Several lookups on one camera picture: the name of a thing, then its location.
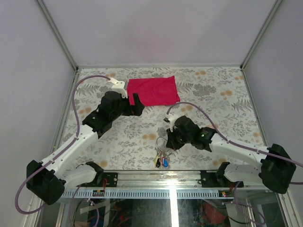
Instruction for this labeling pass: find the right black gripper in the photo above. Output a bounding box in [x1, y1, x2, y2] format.
[167, 125, 193, 150]

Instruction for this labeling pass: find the bunch of metal keys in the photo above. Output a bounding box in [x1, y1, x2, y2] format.
[154, 148, 170, 170]

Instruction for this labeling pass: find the silver wire keyring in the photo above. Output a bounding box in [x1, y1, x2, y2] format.
[156, 137, 167, 152]

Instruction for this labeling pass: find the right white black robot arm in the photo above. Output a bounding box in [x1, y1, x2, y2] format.
[164, 114, 296, 194]

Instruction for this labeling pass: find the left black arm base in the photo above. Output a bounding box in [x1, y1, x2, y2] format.
[83, 161, 118, 188]

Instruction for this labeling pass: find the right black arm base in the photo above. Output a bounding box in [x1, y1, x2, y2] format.
[199, 162, 245, 188]

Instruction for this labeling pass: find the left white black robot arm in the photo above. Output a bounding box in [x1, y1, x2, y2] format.
[26, 91, 144, 205]

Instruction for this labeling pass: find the folded red cloth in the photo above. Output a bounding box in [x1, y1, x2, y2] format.
[127, 76, 180, 106]

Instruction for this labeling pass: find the floral patterned table mat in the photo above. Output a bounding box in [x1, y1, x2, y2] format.
[57, 67, 264, 170]

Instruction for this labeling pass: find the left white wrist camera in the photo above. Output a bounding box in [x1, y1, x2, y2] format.
[109, 78, 128, 98]

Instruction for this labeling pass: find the aluminium mounting rail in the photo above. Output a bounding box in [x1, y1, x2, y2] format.
[63, 170, 291, 190]

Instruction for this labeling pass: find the white slotted cable duct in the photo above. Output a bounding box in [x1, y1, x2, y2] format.
[62, 189, 220, 199]

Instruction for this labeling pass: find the left aluminium frame post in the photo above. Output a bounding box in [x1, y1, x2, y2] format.
[35, 0, 79, 71]

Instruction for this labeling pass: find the aluminium frame post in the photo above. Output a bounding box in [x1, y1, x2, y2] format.
[35, 0, 79, 71]
[240, 0, 284, 71]

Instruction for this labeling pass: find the right aluminium frame post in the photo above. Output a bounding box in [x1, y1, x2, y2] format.
[240, 0, 284, 71]

